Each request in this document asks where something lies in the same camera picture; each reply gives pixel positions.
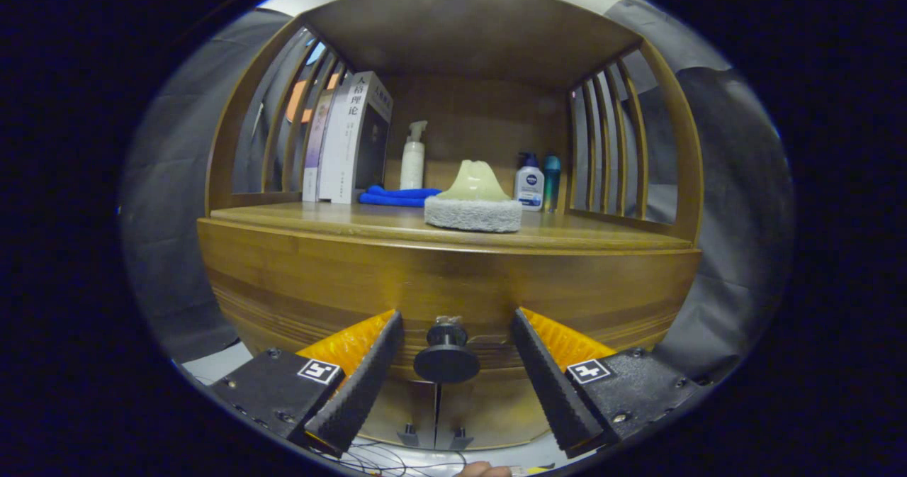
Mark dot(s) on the white lotion bottle blue cap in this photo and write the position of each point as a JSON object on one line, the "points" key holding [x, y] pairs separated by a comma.
{"points": [[529, 190]]}

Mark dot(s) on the blue cloth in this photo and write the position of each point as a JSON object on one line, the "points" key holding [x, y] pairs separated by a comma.
{"points": [[397, 197]]}

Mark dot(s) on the white pump bottle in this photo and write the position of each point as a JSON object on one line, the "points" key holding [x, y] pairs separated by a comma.
{"points": [[412, 169]]}

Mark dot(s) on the wooden cabinet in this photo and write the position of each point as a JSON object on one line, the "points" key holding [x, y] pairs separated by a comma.
{"points": [[468, 30]]}

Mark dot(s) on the white book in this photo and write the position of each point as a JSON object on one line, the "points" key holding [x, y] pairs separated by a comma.
{"points": [[351, 144]]}

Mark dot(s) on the black backdrop cloth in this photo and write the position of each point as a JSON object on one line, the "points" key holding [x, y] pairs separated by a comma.
{"points": [[177, 215]]}

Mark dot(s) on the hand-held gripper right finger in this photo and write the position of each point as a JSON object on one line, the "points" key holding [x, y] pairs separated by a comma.
{"points": [[560, 392]]}

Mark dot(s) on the thin purple book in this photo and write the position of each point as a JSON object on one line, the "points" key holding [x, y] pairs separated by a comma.
{"points": [[315, 158]]}

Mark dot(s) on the wooden countertop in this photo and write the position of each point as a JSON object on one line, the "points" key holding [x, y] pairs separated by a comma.
{"points": [[319, 218]]}

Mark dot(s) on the wooden drawer with black knob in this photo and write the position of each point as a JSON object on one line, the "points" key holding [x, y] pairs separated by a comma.
{"points": [[319, 285]]}

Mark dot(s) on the teal bottle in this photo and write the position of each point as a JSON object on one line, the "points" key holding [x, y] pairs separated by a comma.
{"points": [[552, 179]]}

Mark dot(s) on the wooden cabinet door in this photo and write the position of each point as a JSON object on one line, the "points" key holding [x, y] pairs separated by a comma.
{"points": [[404, 406], [489, 413]]}

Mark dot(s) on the yellow sponge scrubber white pad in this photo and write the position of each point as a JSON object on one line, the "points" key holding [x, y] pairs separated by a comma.
{"points": [[471, 215]]}

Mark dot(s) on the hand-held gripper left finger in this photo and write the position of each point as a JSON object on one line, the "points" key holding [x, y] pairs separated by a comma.
{"points": [[361, 392]]}

